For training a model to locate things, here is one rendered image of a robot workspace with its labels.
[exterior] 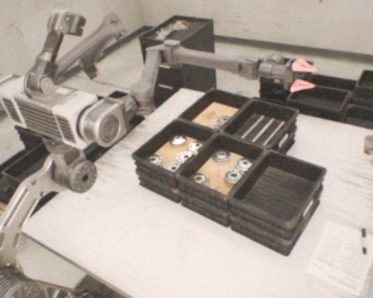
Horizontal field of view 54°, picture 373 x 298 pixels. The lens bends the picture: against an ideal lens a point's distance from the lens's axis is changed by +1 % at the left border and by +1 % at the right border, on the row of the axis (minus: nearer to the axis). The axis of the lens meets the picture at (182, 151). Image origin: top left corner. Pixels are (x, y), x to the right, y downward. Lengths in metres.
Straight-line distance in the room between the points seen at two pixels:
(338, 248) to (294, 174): 0.39
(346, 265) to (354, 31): 3.52
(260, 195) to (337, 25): 3.39
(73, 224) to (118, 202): 0.25
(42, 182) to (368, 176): 1.62
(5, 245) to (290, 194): 1.24
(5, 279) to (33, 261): 1.34
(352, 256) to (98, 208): 1.26
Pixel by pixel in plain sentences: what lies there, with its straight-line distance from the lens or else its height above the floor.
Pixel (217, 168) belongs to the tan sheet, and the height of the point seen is 0.83.
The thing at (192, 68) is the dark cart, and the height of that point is 0.58.
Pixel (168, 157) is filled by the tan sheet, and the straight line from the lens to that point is 2.03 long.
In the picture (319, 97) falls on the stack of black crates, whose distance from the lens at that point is 3.18.
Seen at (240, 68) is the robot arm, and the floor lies 1.44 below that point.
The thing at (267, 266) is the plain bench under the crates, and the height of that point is 0.70.
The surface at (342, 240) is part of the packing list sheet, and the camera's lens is 1.83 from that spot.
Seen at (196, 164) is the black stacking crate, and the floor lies 0.88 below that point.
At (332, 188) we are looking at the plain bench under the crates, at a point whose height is 0.70.
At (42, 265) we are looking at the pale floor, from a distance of 2.85.
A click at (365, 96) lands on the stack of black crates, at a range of 3.24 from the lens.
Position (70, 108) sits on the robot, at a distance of 1.23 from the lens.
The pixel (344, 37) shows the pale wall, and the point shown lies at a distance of 4.92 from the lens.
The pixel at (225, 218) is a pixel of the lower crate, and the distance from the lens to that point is 1.76.
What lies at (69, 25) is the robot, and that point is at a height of 1.71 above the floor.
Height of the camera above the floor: 2.11
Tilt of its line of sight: 39 degrees down
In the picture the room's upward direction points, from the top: 8 degrees counter-clockwise
